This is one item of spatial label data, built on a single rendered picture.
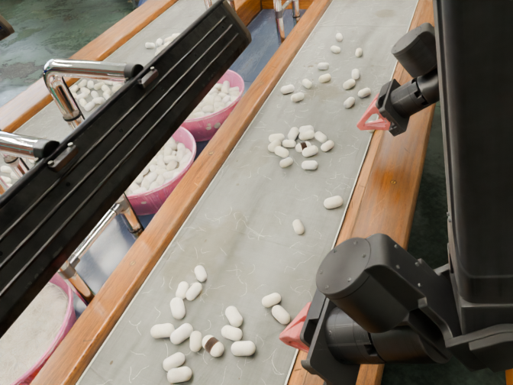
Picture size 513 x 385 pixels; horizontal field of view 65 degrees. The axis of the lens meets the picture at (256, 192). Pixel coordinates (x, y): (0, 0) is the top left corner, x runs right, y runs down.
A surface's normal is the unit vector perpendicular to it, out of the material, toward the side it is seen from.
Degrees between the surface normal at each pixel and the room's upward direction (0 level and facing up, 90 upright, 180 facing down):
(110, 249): 0
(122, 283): 0
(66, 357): 0
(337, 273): 41
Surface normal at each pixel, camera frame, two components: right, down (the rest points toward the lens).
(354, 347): -0.71, 0.24
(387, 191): -0.15, -0.70
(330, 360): 0.59, -0.32
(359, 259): -0.71, -0.65
